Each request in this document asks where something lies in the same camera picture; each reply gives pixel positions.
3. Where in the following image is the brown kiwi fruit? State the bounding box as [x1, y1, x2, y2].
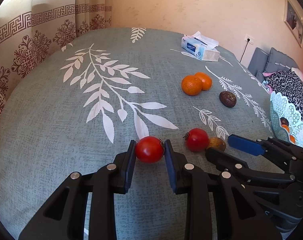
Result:
[207, 137, 226, 152]

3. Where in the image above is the dark avocado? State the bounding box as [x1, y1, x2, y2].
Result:
[219, 91, 237, 108]
[280, 117, 289, 126]

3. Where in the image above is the red tomato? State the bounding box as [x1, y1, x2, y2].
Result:
[135, 136, 164, 163]
[183, 128, 209, 152]

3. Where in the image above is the orange tangerine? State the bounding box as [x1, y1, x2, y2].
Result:
[181, 75, 202, 96]
[194, 72, 212, 90]

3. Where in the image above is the light blue lattice fruit basket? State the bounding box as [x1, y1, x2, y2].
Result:
[270, 92, 303, 148]

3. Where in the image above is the leopard print blanket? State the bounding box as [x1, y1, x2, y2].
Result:
[265, 70, 303, 121]

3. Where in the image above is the grey upholstered bed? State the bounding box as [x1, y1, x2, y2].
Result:
[248, 47, 298, 83]

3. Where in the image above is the grey-green leaf tablecloth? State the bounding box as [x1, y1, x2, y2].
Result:
[0, 28, 272, 238]

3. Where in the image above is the white tissue box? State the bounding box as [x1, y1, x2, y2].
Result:
[181, 31, 220, 62]

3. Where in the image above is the beige patterned curtain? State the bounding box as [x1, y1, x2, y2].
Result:
[0, 0, 112, 115]

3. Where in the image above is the white wall socket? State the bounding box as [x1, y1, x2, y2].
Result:
[244, 34, 254, 45]

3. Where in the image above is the black power cable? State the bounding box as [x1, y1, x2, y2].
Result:
[239, 39, 250, 64]

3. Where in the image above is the framed wall photo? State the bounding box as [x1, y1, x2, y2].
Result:
[284, 0, 303, 48]

